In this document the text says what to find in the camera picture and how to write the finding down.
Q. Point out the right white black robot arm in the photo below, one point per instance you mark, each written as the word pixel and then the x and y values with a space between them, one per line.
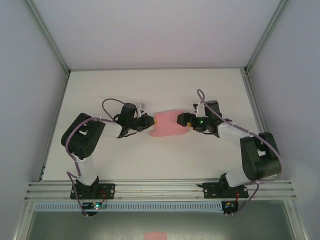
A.
pixel 257 155

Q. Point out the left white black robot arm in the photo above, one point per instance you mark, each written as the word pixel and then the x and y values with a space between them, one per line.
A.
pixel 85 140

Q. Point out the right small circuit board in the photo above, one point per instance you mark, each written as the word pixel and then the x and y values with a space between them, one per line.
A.
pixel 229 205

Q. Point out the left circuit board with LED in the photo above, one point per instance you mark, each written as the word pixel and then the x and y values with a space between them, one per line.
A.
pixel 96 205

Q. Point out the pink paper sheet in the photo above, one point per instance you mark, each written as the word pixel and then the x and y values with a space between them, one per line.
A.
pixel 155 236

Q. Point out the aluminium right side rail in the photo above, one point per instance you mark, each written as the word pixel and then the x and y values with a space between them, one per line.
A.
pixel 255 105

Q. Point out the aluminium front mounting rail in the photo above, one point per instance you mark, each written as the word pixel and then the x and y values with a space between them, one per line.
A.
pixel 160 191

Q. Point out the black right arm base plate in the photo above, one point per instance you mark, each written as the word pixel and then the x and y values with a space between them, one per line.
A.
pixel 212 191

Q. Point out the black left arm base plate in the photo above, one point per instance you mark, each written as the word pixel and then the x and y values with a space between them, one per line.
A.
pixel 110 191

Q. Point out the aluminium right corner post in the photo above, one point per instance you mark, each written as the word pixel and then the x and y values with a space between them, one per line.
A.
pixel 267 35

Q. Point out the aluminium corner post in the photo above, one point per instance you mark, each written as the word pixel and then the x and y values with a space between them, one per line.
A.
pixel 267 35
pixel 47 35

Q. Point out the aluminium left corner post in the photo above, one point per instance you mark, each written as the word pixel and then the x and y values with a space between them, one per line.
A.
pixel 47 35

